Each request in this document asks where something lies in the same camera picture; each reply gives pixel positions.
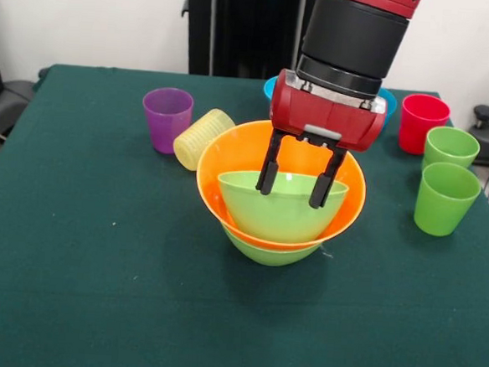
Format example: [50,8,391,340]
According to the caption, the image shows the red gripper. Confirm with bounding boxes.
[254,66,390,214]

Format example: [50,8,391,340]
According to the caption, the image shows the green plastic bowl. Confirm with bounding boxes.
[218,225,324,271]
[213,168,351,249]

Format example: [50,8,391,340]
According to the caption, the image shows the large orange plastic bowl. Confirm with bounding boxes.
[191,114,372,258]

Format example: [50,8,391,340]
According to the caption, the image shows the yellow plastic cup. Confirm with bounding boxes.
[171,105,238,175]

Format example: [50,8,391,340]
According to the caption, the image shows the red plastic cup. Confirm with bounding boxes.
[398,92,452,158]

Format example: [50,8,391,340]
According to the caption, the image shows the ribbed cyan plastic bowl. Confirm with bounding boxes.
[262,74,279,106]

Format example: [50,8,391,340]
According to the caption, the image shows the translucent blue plastic bowl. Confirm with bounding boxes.
[376,86,399,130]

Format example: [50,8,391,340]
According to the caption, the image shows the purple plastic cup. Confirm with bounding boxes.
[138,85,196,156]

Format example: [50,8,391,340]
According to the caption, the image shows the green plastic cup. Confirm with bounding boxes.
[412,159,484,240]
[421,125,482,175]

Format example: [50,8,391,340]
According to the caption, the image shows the dark green table cloth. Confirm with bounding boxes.
[0,59,489,367]

